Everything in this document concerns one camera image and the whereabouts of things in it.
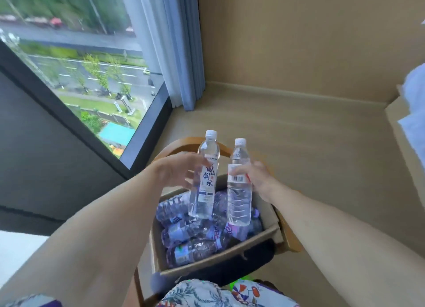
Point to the person's left hand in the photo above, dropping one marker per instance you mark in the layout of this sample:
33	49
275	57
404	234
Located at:
172	169

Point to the person's right hand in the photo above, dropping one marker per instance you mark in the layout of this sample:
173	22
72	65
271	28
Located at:
262	180

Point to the person's right thumb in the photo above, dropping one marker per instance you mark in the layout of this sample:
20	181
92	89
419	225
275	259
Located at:
239	174

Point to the person's left fingers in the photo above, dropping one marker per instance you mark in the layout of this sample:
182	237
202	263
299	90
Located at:
196	162

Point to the clear water bottle white label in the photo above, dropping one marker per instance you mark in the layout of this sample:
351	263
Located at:
208	184

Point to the clear water bottle striped label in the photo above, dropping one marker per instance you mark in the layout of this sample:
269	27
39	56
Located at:
239	200

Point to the person's left forearm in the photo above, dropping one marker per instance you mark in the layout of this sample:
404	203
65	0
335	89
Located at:
89	237

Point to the person's right forearm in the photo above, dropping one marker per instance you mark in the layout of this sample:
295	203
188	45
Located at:
338	247

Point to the pile of purple label bottles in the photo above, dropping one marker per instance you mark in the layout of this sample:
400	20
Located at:
191	237

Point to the wooden chair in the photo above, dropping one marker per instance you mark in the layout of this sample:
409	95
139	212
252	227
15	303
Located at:
289	237

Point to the brown cardboard box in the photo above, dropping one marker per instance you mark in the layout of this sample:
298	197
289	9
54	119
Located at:
212	255

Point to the blue-grey curtain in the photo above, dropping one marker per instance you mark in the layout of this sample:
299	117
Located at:
187	44

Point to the floral patterned shorts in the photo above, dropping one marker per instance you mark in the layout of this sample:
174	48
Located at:
219	295

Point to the white sheer curtain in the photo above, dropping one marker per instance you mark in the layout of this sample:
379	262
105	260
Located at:
149	34

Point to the white bedding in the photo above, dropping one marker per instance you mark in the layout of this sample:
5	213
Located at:
415	117

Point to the glass window with dark frame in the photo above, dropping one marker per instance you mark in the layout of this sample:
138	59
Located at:
83	71

